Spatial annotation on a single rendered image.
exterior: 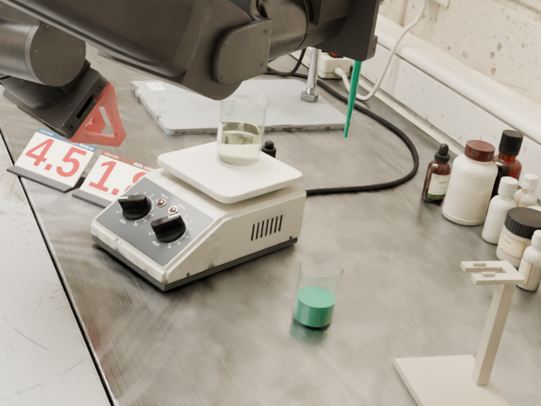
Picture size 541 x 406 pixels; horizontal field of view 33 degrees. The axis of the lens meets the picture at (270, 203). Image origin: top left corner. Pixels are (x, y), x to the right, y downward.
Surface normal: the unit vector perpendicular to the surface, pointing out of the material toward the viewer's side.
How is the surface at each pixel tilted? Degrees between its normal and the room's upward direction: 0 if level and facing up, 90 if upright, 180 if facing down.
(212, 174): 0
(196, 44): 93
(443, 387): 0
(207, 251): 90
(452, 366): 0
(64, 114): 49
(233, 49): 90
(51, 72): 82
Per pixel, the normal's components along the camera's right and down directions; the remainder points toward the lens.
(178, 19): 0.71, 0.25
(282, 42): 0.79, 0.47
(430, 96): -0.91, 0.07
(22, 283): 0.13, -0.89
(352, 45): -0.55, 0.31
